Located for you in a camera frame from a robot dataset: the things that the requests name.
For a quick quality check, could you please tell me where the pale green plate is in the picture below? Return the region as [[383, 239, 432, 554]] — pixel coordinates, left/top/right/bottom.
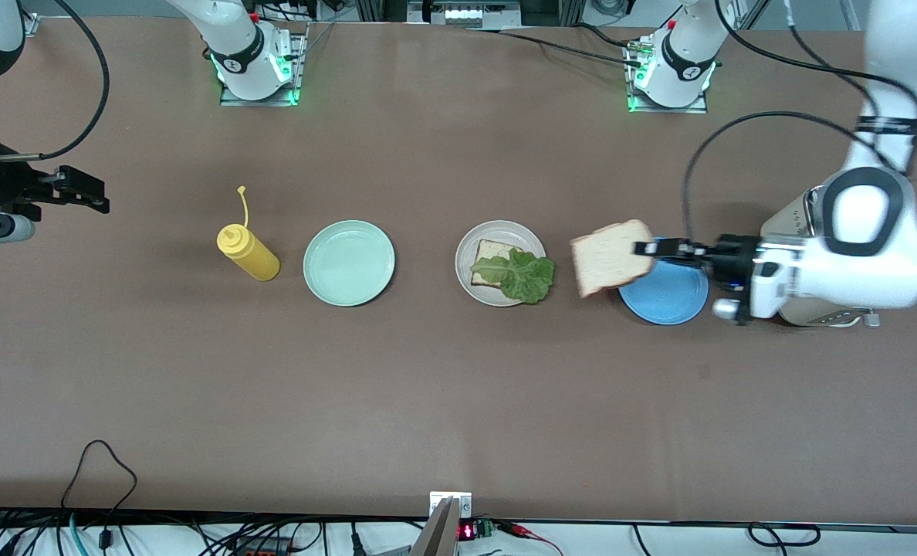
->
[[303, 220, 396, 307]]

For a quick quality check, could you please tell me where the blue plate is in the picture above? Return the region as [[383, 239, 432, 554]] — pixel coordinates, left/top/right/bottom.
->
[[618, 238, 711, 326]]

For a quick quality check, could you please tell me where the green lettuce leaf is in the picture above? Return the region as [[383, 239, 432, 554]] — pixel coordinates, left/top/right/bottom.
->
[[470, 247, 556, 306]]

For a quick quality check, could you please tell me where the beige chrome toaster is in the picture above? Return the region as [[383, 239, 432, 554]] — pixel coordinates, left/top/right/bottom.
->
[[760, 185, 881, 330]]

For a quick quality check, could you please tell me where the black looped cable with plug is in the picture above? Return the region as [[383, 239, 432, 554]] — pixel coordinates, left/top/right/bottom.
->
[[61, 440, 139, 553]]

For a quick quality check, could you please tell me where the toasted bread slice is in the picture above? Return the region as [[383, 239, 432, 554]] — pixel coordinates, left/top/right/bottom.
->
[[570, 219, 657, 300], [471, 239, 533, 290]]

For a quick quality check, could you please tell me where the beige plate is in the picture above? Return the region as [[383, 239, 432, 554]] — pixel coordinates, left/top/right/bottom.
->
[[455, 220, 548, 307]]

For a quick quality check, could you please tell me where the black coiled cable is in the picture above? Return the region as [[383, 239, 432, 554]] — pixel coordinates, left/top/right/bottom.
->
[[748, 523, 822, 549]]

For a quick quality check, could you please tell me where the grey metal camera bracket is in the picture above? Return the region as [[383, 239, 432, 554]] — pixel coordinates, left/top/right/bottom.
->
[[408, 491, 473, 556]]

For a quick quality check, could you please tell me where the long black table cable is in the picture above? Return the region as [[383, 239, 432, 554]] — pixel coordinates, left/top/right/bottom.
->
[[465, 25, 645, 69]]

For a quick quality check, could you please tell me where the device with white lights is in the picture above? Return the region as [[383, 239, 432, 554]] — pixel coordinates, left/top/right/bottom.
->
[[408, 0, 521, 28]]

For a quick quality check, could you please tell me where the short black table cable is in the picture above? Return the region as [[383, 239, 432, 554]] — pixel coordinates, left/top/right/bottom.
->
[[573, 22, 638, 50]]

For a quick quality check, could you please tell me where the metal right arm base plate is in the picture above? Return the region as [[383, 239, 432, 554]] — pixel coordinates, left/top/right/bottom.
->
[[219, 23, 306, 107]]

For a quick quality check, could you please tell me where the yellow mustard squeeze bottle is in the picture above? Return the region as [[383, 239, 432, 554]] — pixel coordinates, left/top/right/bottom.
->
[[217, 185, 281, 283]]

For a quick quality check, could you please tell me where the red clip lead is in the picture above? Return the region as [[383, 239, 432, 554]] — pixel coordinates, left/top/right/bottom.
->
[[496, 520, 563, 556]]

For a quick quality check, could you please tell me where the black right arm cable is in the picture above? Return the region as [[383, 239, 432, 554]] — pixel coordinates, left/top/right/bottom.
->
[[0, 0, 110, 161]]

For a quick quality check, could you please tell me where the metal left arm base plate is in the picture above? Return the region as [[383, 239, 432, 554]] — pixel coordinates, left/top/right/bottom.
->
[[627, 39, 710, 114]]

